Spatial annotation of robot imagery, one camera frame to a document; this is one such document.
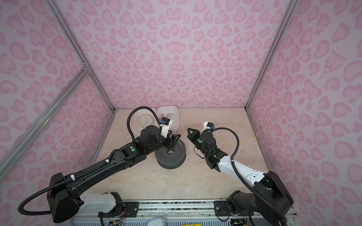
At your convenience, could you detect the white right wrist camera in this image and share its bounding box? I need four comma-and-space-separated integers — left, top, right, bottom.
202, 121, 216, 132

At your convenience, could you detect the dark grey cable spool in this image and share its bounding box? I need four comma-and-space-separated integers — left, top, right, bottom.
155, 140, 187, 170

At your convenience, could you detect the aluminium frame right post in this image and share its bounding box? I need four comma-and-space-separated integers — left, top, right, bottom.
245, 0, 300, 113

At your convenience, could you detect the white plastic tray right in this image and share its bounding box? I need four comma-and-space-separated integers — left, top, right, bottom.
156, 105, 179, 133

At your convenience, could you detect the yellow cable in tray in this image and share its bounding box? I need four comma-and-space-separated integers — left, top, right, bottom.
137, 113, 155, 128

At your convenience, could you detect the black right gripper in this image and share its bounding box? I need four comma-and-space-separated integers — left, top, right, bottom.
187, 128, 210, 157

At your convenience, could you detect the aluminium frame post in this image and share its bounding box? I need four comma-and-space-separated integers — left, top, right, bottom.
245, 0, 300, 113
44, 0, 116, 113

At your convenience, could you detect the white plastic tray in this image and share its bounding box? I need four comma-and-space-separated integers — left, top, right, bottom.
133, 108, 158, 136
156, 105, 179, 133

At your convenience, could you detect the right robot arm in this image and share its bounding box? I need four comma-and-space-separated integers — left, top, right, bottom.
187, 128, 294, 226

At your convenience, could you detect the white plastic tray left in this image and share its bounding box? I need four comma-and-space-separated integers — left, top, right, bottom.
133, 108, 158, 136

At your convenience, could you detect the aluminium frame diagonal bar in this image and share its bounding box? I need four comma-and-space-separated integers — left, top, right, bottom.
1, 66, 89, 181

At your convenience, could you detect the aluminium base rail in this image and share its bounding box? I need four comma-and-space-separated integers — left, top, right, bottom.
53, 198, 301, 226

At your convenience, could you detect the aluminium frame left post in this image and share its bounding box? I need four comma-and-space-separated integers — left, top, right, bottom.
44, 0, 116, 113

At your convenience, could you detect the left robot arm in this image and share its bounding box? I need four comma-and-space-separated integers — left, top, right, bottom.
18, 117, 180, 223

